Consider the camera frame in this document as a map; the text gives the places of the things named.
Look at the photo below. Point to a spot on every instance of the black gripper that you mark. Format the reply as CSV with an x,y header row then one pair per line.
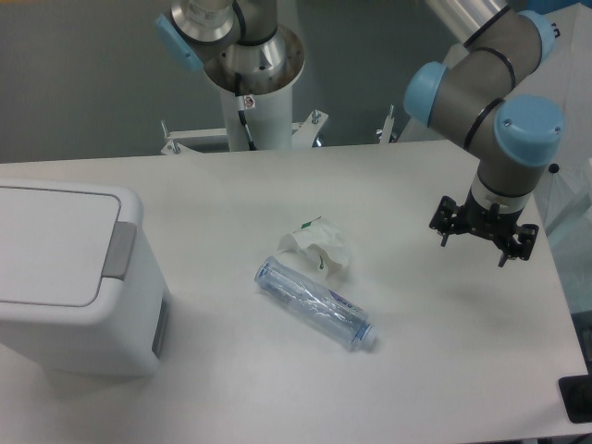
x,y
514,241

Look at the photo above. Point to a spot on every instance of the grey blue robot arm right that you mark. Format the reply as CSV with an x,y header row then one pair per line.
x,y
514,137

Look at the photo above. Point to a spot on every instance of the white trash can body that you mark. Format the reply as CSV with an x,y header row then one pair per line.
x,y
119,334

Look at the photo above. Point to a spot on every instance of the white trash can lid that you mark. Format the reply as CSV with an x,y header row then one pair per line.
x,y
55,238

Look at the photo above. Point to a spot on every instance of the crumpled white paper tissue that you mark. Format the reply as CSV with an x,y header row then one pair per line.
x,y
322,244

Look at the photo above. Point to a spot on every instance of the clear plastic bottle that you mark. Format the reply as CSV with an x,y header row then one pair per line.
x,y
316,305

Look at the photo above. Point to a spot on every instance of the black device at table edge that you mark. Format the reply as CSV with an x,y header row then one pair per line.
x,y
576,396

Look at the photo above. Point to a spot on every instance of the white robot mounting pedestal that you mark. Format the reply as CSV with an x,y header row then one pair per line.
x,y
260,120

